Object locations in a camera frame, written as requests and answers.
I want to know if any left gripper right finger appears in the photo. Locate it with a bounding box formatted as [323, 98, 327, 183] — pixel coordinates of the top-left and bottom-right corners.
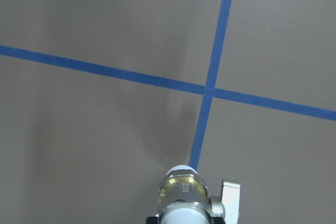
[211, 217, 225, 224]

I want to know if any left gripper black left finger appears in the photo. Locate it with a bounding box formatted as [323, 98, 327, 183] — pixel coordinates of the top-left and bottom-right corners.
[145, 216, 159, 224]

